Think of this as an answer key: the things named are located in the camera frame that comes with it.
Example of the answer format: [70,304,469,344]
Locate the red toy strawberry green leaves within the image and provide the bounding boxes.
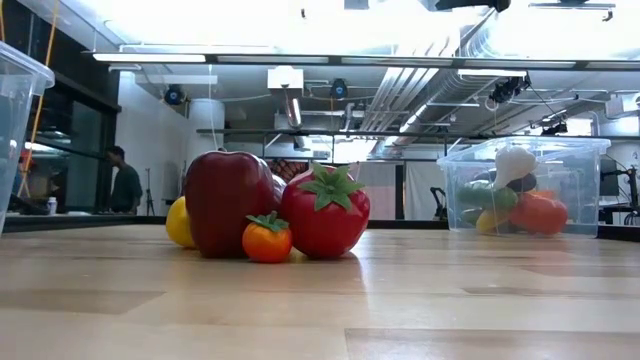
[278,162,372,261]

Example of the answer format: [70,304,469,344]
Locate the large dark red toy apple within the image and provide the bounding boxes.
[269,173,288,211]

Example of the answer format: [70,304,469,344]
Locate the small orange fruit green leaf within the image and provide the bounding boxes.
[241,210,294,265]

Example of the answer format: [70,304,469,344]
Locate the yellow toy lemon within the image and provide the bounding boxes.
[164,195,197,250]

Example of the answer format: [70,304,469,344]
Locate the short green toy cucumber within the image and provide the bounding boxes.
[459,207,486,227]

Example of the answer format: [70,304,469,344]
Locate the long green toy cucumber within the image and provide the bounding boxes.
[455,179,520,211]

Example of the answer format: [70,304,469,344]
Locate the yellow toy corn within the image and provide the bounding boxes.
[474,208,512,235]

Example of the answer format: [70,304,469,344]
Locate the white toy garlic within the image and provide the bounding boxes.
[492,145,540,191]

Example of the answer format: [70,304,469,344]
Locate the white curtain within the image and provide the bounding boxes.
[404,160,449,221]
[367,160,397,221]

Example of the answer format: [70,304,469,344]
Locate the white ceiling box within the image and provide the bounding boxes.
[267,66,305,91]

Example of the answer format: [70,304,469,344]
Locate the silver ceiling ducts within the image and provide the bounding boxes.
[359,19,531,146]

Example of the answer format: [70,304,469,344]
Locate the black overhead beam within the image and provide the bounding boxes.
[82,49,640,71]

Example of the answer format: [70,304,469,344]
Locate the white round column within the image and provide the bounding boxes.
[185,98,226,164]

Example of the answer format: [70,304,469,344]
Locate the black tripod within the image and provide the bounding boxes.
[143,167,156,216]

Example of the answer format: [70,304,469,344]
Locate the standing person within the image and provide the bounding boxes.
[105,144,145,215]

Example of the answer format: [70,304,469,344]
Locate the white ceiling light strip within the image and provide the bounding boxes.
[92,52,207,64]

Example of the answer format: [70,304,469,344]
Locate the orange toy pumpkin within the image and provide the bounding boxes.
[508,192,570,236]

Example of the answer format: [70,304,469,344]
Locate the clear plastic bin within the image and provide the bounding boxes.
[0,40,56,236]
[436,135,612,239]

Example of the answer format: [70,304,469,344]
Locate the dark background screen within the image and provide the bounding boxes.
[599,157,621,197]

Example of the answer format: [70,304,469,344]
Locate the black background stand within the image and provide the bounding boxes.
[602,167,640,226]

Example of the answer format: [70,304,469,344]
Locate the patterned wall tapestry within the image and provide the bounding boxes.
[269,158,310,184]

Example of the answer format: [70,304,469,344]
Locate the black horizontal rail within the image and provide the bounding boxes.
[196,127,451,140]

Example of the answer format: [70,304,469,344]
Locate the black hanging camera cluster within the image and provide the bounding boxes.
[488,74,532,105]

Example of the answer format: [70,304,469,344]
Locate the black aluminium table frame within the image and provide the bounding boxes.
[2,213,640,242]

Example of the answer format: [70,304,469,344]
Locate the yellow cable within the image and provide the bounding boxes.
[17,0,60,199]

